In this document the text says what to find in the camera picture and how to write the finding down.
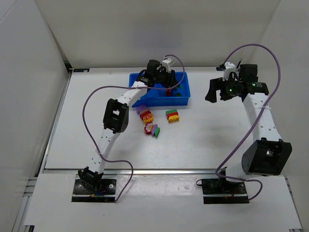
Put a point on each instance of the purple rounded lego brick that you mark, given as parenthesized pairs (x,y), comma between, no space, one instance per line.
(140,108)

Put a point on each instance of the purple butterfly lego brick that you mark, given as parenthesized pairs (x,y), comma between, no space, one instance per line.
(144,111)

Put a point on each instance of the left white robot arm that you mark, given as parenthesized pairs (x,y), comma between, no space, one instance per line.
(116,117)

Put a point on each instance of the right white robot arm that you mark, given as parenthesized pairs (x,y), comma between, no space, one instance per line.
(268,153)

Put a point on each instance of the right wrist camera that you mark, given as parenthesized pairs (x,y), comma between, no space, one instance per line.
(228,68)

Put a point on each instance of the aluminium frame rail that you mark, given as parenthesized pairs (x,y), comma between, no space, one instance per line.
(136,171)

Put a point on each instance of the red flower lego brick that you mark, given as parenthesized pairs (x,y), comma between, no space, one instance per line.
(148,128)

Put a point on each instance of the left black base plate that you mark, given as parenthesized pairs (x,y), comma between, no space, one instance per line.
(104,193)

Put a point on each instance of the red 2x4 lego brick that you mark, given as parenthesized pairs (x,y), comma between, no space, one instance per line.
(168,93)

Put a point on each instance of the green red yellow lego stack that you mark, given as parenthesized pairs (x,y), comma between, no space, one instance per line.
(172,116)

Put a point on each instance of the blue divided plastic bin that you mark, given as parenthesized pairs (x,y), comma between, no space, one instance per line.
(156,97)

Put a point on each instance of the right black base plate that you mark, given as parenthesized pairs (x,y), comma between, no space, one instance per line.
(221,191)

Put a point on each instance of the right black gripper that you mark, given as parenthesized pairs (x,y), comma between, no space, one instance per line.
(219,87)

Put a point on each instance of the purple green lego stack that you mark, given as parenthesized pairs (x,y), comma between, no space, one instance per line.
(155,131)

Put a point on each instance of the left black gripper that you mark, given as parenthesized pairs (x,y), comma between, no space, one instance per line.
(167,77)

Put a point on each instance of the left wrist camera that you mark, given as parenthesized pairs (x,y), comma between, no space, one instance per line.
(167,63)

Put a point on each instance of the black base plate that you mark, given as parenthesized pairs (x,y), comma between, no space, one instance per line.
(221,191)
(104,193)

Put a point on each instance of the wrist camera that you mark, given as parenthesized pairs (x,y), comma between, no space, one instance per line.
(228,68)
(167,63)

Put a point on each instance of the yellow orange butterfly lego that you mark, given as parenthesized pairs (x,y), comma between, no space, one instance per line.
(148,118)

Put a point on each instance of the red half-round lego brick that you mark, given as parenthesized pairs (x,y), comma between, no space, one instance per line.
(144,114)

